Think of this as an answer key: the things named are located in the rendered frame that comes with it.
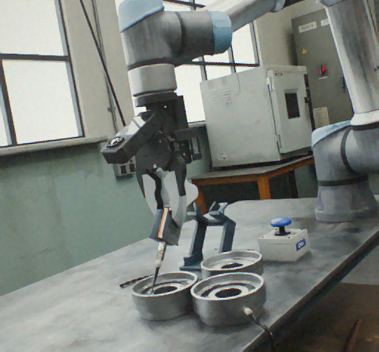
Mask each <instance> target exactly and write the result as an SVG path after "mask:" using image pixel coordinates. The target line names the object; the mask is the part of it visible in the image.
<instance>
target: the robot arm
mask: <svg viewBox="0 0 379 352"><path fill-rule="evenodd" d="M300 1H303V0H216V1H214V2H213V3H212V4H210V5H208V6H207V7H204V8H202V9H200V10H185V11H171V10H164V9H166V7H165V6H164V5H163V1H162V0H123V1H122V2H121V3H120V5H119V6H118V23H119V29H120V30H119V33H120V34H121V40H122V45H123V49H124V58H125V59H126V63H127V71H128V75H129V80H130V88H131V93H132V96H133V98H135V99H133V101H134V105H135V107H145V108H146V111H144V112H140V113H138V114H137V115H136V116H135V117H134V118H133V119H132V120H131V121H130V122H129V124H128V125H127V126H125V127H124V128H122V129H121V130H120V131H119V132H118V133H117V134H116V135H115V137H114V138H113V139H111V140H110V141H108V143H107V144H106V145H105V146H104V147H103V148H102V150H101V153H102V155H103V157H104V158H105V160H106V161H107V164H108V165H111V164H119V165H120V164H125V163H128V161H129V160H131V158H132V157H133V156H134V155H135V154H136V156H135V174H136V178H137V182H138V185H140V188H141V192H142V193H143V196H144V198H145V199H146V200H147V204H148V206H149V207H150V210H151V211H152V212H153V213H154V214H156V211H157V210H160V209H163V207H164V206H166V205H167V204H168V203H169V204H170V207H171V209H172V220H173V221H174V223H175V224H176V225H177V227H178V228H180V227H182V226H183V224H184V220H185V216H186V209H187V206H188V205H189V204H190V203H191V202H193V201H194V200H195V199H196V198H197V197H198V189H197V187H196V186H195V185H193V184H190V183H189V182H188V181H187V178H186V177H187V166H186V165H188V164H191V162H192V159H191V155H192V157H193V161H195V160H198V159H202V155H201V146H200V141H199V135H198V128H196V129H189V125H188V119H187V111H186V106H185V101H184V95H177V92H175V91H176V90H177V89H178V86H177V81H176V76H175V68H176V67H180V66H181V65H183V64H186V63H188V62H190V61H194V60H196V59H198V58H200V57H203V56H210V57H213V56H214V55H217V54H222V53H225V52H227V51H228V49H229V47H230V45H231V42H232V40H233V33H235V32H237V31H238V30H239V29H241V28H242V27H244V26H246V25H248V24H249V23H251V22H253V21H254V20H256V19H259V18H260V17H262V15H264V14H266V13H277V12H278V11H279V10H282V9H284V8H285V7H288V6H291V5H293V4H296V2H300ZM316 3H317V4H319V5H321V6H323V7H324V8H325V9H326V11H327V14H328V18H329V23H330V26H331V28H332V34H333V37H334V40H335V45H336V48H337V52H338V53H339V57H340V60H341V64H342V68H343V73H344V75H345V79H346V84H347V87H348V90H349V95H350V99H351V101H352V103H353V106H354V110H355V116H354V117H353V119H352V120H348V121H344V122H341V123H337V124H332V125H330V126H326V127H322V128H319V129H317V130H315V131H314V132H313V133H312V136H311V139H312V149H313V151H314V157H315V166H316V172H317V178H318V187H319V190H318V198H317V204H316V208H315V214H316V219H317V220H318V221H320V222H356V221H360V220H364V219H371V218H373V217H375V216H376V215H378V214H379V205H378V204H377V201H376V199H375V197H374V195H373V193H372V191H371V188H370V186H369V184H368V182H367V177H366V175H367V174H379V38H378V33H377V30H376V26H375V21H374V18H373V14H372V9H371V6H370V3H369V0H316ZM192 138H196V139H197V143H198V153H195V148H194V147H193V142H192ZM190 148H191V149H190ZM158 168H161V169H162V170H163V171H169V173H168V174H167V176H166V177H163V173H162V172H161V171H160V170H157V169H158ZM169 198H170V200H169Z"/></svg>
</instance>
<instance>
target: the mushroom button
mask: <svg viewBox="0 0 379 352"><path fill-rule="evenodd" d="M291 223H292V222H291V219H289V218H277V219H273V220H272V221H270V226H273V227H278V230H279V233H283V232H286V230H284V226H287V225H290V224H291Z"/></svg>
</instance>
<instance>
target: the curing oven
mask: <svg viewBox="0 0 379 352"><path fill-rule="evenodd" d="M199 86H200V91H201V101H202V105H203V111H204V119H206V125H207V133H208V139H209V147H210V153H211V157H212V167H220V170H225V168H224V167H225V166H233V165H248V164H255V163H263V162H269V161H275V165H281V162H280V160H281V159H286V158H289V157H291V156H296V155H299V154H302V153H306V152H308V155H310V154H314V153H313V149H312V139H311V136H312V133H313V132H314V131H315V130H316V129H315V118H314V113H313V107H312V102H311V98H310V92H309V82H308V76H307V71H306V66H280V65H264V66H260V67H254V68H250V69H247V70H244V71H241V72H238V73H233V74H229V75H225V76H221V77H217V78H214V79H209V80H206V81H202V82H199Z"/></svg>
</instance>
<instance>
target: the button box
mask: <svg viewBox="0 0 379 352"><path fill-rule="evenodd" d="M258 242H259V247H260V252H261V254H262V259H263V262H291V263H295V262H296V261H298V260H299V259H301V258H303V257H304V256H305V255H306V254H307V253H308V252H310V250H309V240H308V235H307V230H286V232H283V233H279V230H278V229H276V230H273V231H270V232H269V233H267V234H265V235H263V236H262V237H260V238H258Z"/></svg>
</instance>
